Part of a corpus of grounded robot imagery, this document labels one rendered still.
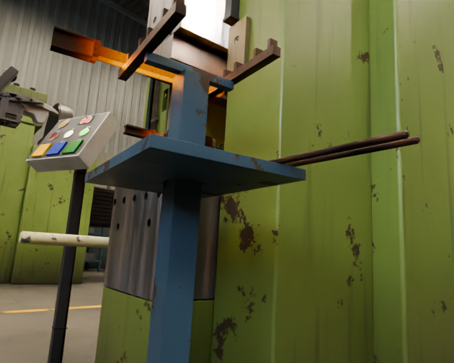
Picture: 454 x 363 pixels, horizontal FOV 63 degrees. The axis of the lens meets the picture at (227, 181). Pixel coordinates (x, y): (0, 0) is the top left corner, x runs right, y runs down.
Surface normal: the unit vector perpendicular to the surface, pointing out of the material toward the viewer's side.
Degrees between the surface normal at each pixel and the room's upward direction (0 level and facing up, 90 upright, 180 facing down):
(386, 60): 90
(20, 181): 90
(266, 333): 90
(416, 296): 90
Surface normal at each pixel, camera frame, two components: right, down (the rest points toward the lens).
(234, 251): -0.79, -0.16
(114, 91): 0.71, -0.09
